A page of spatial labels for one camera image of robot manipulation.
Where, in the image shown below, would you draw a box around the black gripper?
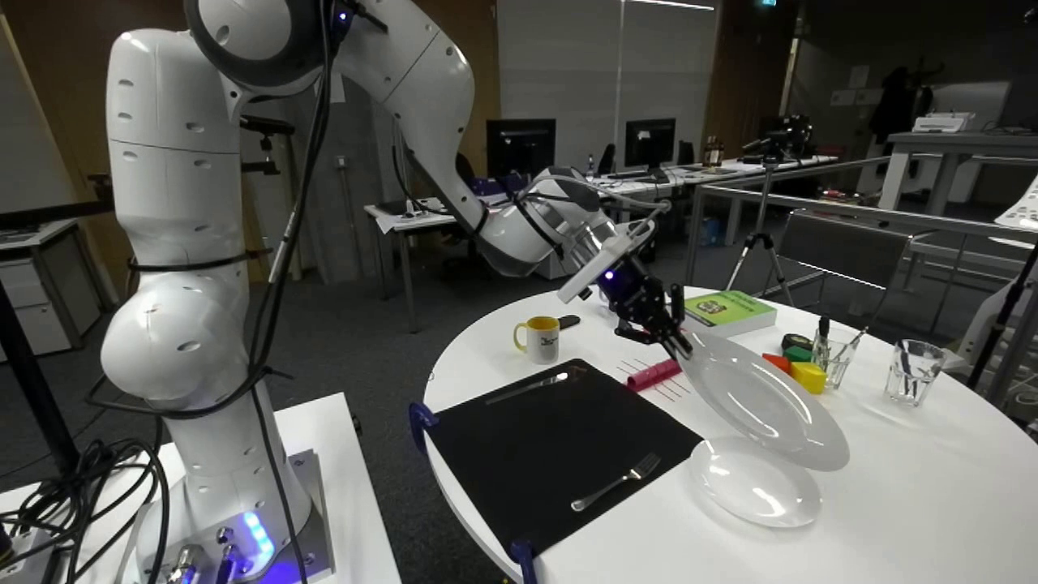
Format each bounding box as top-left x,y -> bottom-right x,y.
600,257 -> 698,363

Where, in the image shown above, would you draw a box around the white round plate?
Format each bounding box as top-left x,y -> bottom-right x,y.
678,327 -> 851,473
695,441 -> 823,532

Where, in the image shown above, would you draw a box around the black placemat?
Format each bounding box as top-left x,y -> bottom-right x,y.
425,356 -> 707,560

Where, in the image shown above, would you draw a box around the red marker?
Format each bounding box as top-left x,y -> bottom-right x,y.
626,356 -> 686,395

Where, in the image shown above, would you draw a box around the green book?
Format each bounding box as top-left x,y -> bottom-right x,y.
685,287 -> 779,337

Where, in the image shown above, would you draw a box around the yellow mug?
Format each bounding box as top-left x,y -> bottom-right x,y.
510,310 -> 563,365

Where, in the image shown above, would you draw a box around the silver knife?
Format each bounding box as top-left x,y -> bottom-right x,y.
481,369 -> 575,407

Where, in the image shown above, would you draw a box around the yellow block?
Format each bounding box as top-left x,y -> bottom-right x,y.
788,361 -> 830,400

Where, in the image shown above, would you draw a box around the silver fork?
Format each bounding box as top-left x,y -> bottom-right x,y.
566,451 -> 666,514

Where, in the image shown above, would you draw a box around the long office desk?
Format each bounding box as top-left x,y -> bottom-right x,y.
367,155 -> 841,286

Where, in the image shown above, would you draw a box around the clear glass holding pens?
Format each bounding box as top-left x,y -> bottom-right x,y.
813,318 -> 868,392

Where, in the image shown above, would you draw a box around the black computer monitor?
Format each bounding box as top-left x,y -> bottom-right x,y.
621,112 -> 678,174
482,115 -> 556,180

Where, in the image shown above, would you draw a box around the grey office chair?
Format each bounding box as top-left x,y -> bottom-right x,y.
691,155 -> 1038,337

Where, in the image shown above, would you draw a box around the clear glass tumbler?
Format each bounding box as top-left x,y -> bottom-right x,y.
885,337 -> 951,413

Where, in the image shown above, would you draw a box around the blue plastic clamp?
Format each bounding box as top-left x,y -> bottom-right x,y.
406,400 -> 435,451
505,539 -> 542,584

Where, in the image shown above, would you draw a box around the white cluttered desk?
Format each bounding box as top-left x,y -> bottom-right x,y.
880,126 -> 1038,213

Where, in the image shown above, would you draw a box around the white robot mounting table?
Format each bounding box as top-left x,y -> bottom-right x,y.
0,388 -> 402,584

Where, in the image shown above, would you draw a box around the grey drawer cabinet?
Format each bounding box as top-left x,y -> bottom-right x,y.
0,220 -> 115,361

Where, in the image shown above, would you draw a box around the black stand pole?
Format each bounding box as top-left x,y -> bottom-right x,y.
0,174 -> 115,480

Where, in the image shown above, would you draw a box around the silver wrist camera bar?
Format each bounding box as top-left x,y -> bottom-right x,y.
555,218 -> 658,307

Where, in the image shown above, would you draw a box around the round white pedestal table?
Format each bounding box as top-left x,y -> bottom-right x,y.
417,283 -> 1038,584

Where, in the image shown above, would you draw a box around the robot base plate blue lights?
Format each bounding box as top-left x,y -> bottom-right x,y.
127,446 -> 338,584

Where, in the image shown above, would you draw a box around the black cable bundle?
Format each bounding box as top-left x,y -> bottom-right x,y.
0,435 -> 172,584

